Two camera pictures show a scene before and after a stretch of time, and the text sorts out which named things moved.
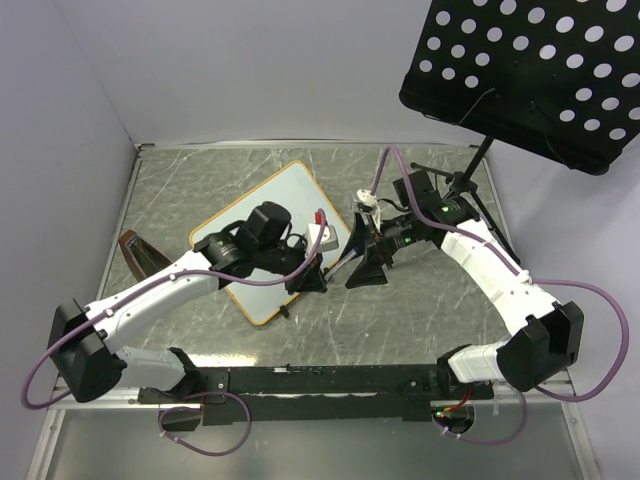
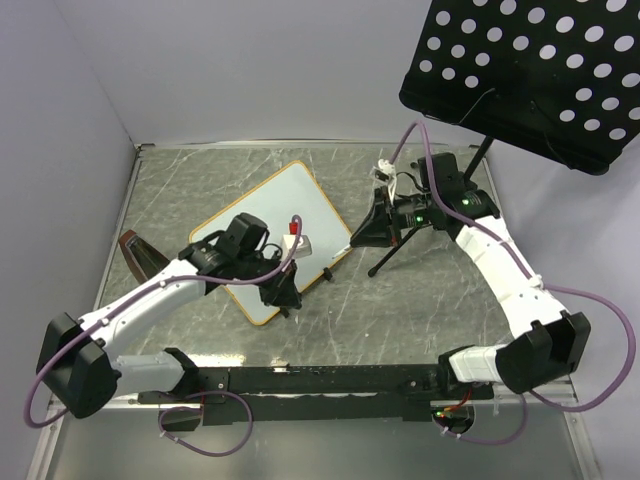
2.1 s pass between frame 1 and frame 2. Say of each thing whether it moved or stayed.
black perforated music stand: stayed
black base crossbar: stayed
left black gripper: moved
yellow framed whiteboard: stayed
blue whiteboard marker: moved
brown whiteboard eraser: stayed
